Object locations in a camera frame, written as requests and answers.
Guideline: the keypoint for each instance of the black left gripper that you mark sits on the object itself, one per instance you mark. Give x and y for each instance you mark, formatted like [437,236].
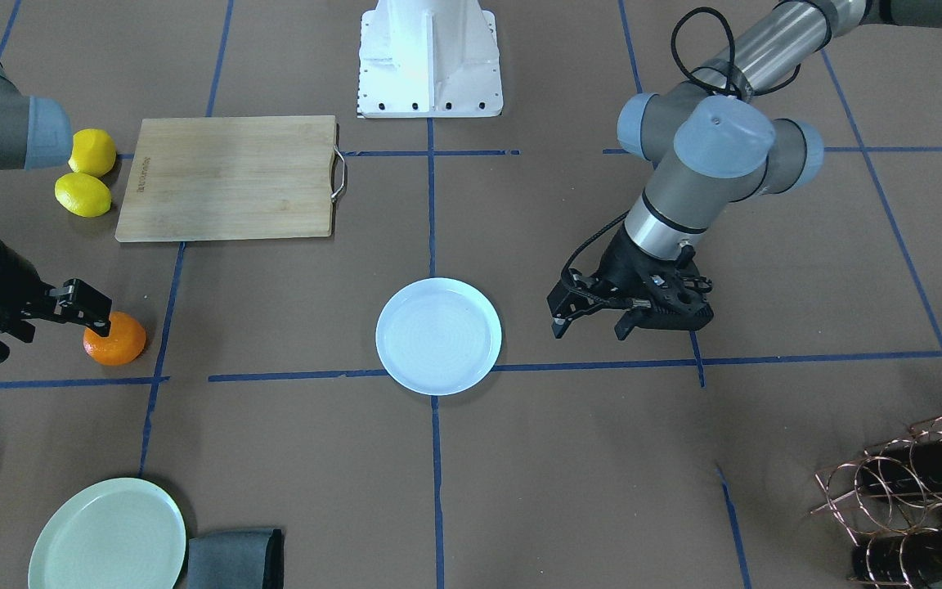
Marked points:
[621,264]

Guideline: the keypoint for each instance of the orange fruit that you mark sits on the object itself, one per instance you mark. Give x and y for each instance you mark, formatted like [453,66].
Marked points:
[125,341]

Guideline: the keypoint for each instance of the light blue plate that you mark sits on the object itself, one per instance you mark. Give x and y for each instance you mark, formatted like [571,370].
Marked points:
[438,336]

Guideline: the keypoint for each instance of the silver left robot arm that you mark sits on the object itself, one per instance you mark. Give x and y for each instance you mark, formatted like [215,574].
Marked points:
[711,147]

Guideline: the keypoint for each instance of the light green plate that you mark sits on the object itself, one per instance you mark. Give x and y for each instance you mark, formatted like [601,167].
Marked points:
[117,533]

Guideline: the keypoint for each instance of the lower yellow lemon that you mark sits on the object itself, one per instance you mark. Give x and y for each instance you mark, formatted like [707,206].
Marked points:
[83,195]

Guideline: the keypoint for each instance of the yellow lemon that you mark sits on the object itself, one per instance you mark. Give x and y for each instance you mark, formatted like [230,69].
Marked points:
[83,195]
[93,152]

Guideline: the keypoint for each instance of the upper yellow lemon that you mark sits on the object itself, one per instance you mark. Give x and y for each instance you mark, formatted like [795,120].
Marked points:
[93,152]

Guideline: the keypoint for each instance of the bamboo cutting board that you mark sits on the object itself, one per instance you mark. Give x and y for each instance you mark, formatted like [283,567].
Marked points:
[232,178]

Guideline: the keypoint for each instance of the folded grey cloth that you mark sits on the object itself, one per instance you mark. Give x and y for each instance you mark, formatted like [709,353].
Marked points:
[237,558]

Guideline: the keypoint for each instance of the dark wine bottle upper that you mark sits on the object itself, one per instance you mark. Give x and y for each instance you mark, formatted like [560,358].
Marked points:
[911,470]

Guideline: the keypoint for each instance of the dark wine bottle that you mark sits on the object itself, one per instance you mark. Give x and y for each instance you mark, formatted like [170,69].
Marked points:
[914,558]
[911,470]

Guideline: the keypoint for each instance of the dark wine bottle lower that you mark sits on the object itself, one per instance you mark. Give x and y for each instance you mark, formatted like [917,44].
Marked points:
[914,558]

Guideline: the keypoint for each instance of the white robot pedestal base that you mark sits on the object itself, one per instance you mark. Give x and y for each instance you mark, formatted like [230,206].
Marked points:
[429,59]

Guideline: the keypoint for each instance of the copper wire bottle rack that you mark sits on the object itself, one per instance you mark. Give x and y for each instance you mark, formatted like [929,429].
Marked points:
[889,501]

